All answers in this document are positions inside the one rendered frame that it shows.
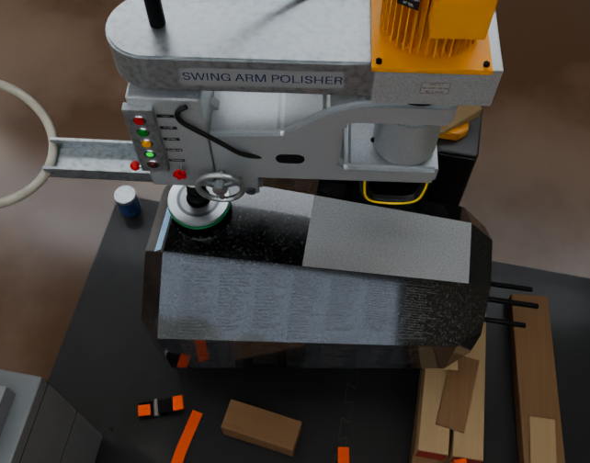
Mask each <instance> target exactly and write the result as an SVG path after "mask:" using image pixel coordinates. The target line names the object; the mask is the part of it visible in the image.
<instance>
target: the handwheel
mask: <svg viewBox="0 0 590 463"><path fill-rule="evenodd" d="M212 178H218V179H217V180H216V181H214V182H213V183H212V182H210V181H206V180H208V179H212ZM225 179H227V180H230V181H231V182H228V183H227V182H225V181H224V180H225ZM201 185H204V186H209V187H212V192H213V193H214V194H216V195H218V196H214V195H212V194H209V193H207V192H206V191H204V190H203V189H202V188H201ZM231 186H238V187H239V188H240V190H239V192H238V193H236V194H234V195H231V196H227V197H226V196H225V194H226V193H227V190H228V187H231ZM195 188H196V190H197V192H198V193H199V194H200V195H201V196H202V197H204V198H206V199H209V200H212V201H217V202H231V201H235V200H237V199H239V198H241V197H242V196H243V195H244V192H245V185H244V182H243V181H242V180H241V179H239V178H238V177H236V176H234V175H230V174H227V173H225V171H223V170H219V172H212V173H206V174H204V175H201V176H200V177H199V178H198V179H197V180H196V182H195Z"/></svg>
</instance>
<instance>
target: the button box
mask: <svg viewBox="0 0 590 463"><path fill-rule="evenodd" d="M121 111H122V114H123V117H124V118H125V121H126V124H127V127H128V130H129V133H130V137H131V140H132V143H133V146H134V148H135V151H136V153H137V156H138V159H139V162H140V165H141V168H142V170H143V171H158V172H169V168H170V166H169V162H168V160H167V156H166V153H165V147H164V144H163V140H162V137H161V133H160V130H159V127H158V123H157V120H156V116H155V114H154V110H153V106H134V105H129V104H127V102H123V104H122V109H121ZM136 116H140V117H143V118H145V119H146V123H145V124H143V125H137V124H135V123H134V122H133V121H132V119H133V117H136ZM139 128H144V129H147V130H148V131H150V134H149V135H148V136H145V137H142V136H140V135H138V134H137V132H136V130H137V129H139ZM141 140H149V141H151V142H152V143H153V146H152V147H149V148H145V147H143V146H141V144H140V141H141ZM145 151H153V152H155V153H156V156H155V157H154V158H148V157H146V156H144V154H143V153H144V152H145ZM149 161H156V162H157V163H159V167H157V168H152V167H149V166H148V165H147V162H149Z"/></svg>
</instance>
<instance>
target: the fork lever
mask: <svg viewBox="0 0 590 463"><path fill-rule="evenodd" d="M50 141H51V142H53V143H56V144H57V145H58V146H59V149H58V157H57V161H56V164H55V166H49V165H43V166H42V169H43V171H46V172H49V173H50V174H51V175H50V177H63V178H83V179H102V180H121V181H140V182H152V181H153V180H152V177H151V174H150V171H143V170H142V169H141V168H140V169H139V170H137V171H133V170H132V169H131V168H130V163H131V162H132V161H134V160H136V161H138V162H139V159H138V156H137V153H136V151H135V148H134V146H133V143H132V141H114V140H95V139H76V138H56V137H50ZM258 180H259V187H263V177H258ZM246 194H249V195H253V194H255V188H253V187H248V188H247V189H246Z"/></svg>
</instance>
